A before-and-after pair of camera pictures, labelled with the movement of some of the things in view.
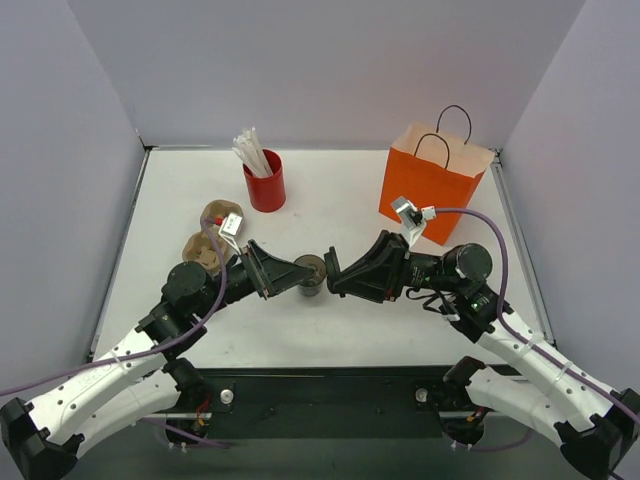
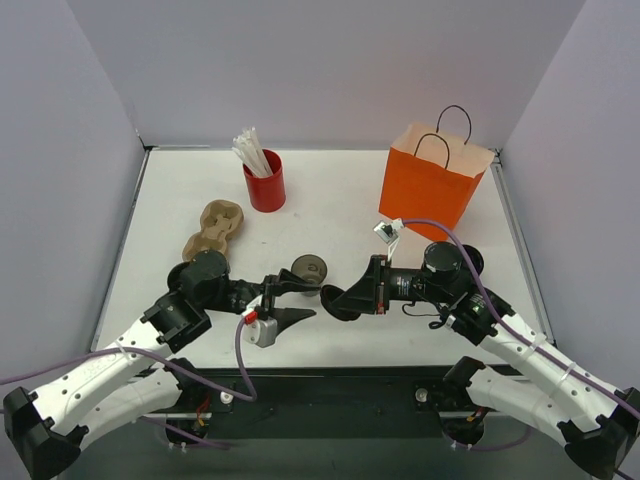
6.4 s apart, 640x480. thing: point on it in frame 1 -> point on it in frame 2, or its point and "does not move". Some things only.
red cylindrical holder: (268, 192) does not move
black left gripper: (257, 270) -> (269, 296)
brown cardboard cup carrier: (199, 245) does not move
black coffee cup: (314, 285) does not move
